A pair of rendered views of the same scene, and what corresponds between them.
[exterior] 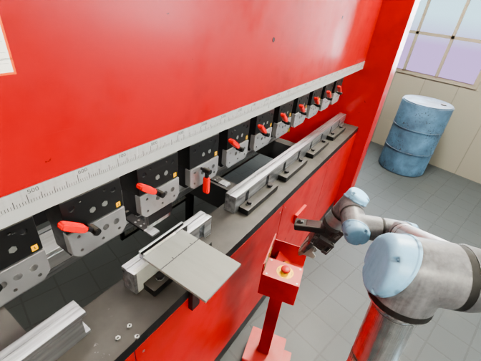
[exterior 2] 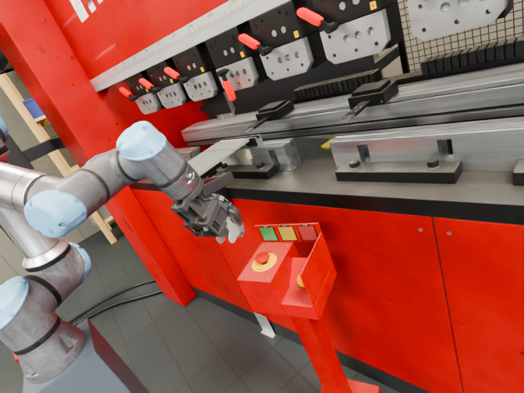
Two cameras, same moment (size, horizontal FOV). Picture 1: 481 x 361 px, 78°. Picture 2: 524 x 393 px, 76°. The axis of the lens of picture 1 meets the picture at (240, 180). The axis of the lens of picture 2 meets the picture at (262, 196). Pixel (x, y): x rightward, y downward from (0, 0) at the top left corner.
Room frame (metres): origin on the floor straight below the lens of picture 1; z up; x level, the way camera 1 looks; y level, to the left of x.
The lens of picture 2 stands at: (1.21, -0.91, 1.30)
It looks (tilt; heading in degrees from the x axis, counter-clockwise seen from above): 25 degrees down; 111
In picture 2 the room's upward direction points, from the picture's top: 23 degrees counter-clockwise
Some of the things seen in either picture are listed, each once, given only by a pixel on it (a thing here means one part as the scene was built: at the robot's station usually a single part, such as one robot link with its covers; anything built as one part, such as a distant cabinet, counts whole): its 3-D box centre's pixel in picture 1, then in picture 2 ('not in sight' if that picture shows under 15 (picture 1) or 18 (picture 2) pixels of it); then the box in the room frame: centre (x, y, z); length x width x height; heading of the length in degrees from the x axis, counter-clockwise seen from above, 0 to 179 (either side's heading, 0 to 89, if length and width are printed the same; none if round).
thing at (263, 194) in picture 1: (259, 197); (391, 171); (1.25, -0.11, 0.89); 0.30 x 0.05 x 0.03; 149
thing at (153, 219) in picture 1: (158, 210); (221, 106); (0.76, 0.25, 1.13); 0.10 x 0.02 x 0.10; 149
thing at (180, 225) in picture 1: (164, 240); (240, 141); (0.78, 0.24, 0.99); 0.20 x 0.03 x 0.03; 149
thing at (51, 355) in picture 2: not in sight; (46, 343); (0.33, -0.46, 0.82); 0.15 x 0.15 x 0.10
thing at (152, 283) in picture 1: (180, 263); (243, 171); (0.77, 0.18, 0.89); 0.30 x 0.05 x 0.03; 149
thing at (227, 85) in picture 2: (205, 180); (228, 84); (0.86, 0.12, 1.20); 0.04 x 0.02 x 0.10; 59
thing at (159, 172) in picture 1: (150, 180); (201, 72); (0.74, 0.26, 1.26); 0.15 x 0.09 x 0.17; 149
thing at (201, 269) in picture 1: (192, 261); (207, 158); (0.69, 0.13, 1.00); 0.26 x 0.18 x 0.01; 59
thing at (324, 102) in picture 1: (321, 94); not in sight; (1.94, -0.45, 1.26); 0.15 x 0.09 x 0.17; 149
